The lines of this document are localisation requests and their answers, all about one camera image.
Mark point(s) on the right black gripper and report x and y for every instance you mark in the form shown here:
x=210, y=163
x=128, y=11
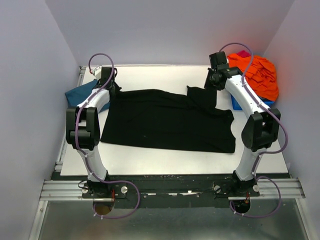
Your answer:
x=207, y=84

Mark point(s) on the black t-shirt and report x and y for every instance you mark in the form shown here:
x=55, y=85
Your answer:
x=157, y=119

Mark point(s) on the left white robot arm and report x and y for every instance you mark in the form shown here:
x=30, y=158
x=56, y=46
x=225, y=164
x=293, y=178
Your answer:
x=82, y=119

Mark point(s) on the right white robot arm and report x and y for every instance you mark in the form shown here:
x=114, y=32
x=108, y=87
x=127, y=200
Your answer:
x=262, y=125

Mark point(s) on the pink t-shirt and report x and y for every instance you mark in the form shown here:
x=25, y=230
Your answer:
x=243, y=54

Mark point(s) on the blue plastic bin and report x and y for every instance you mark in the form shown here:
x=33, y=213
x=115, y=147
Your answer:
x=236, y=105

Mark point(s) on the folded teal t-shirt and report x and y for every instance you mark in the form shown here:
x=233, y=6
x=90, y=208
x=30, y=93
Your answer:
x=88, y=93

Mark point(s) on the orange t-shirt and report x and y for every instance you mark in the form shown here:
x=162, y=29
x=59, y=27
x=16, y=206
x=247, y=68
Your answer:
x=261, y=75

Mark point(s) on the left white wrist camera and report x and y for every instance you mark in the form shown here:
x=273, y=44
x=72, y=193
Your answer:
x=97, y=72

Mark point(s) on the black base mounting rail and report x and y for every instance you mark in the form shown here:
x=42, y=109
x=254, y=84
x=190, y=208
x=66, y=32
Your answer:
x=169, y=191

